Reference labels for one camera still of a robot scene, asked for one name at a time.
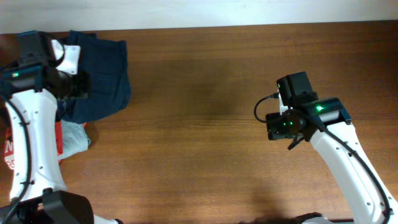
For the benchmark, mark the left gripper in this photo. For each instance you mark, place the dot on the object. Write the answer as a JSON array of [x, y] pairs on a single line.
[[84, 89]]

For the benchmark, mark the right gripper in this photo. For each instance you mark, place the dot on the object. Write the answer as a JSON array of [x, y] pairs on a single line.
[[274, 129]]

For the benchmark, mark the dark blue shorts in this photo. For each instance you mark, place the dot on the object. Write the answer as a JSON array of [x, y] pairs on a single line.
[[105, 61]]

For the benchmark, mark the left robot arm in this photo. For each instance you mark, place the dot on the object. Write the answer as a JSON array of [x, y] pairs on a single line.
[[46, 72]]

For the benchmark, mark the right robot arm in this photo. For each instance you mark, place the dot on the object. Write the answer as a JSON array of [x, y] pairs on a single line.
[[328, 127]]

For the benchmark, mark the grey folded garment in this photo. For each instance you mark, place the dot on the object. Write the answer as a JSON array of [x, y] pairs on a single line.
[[74, 139]]

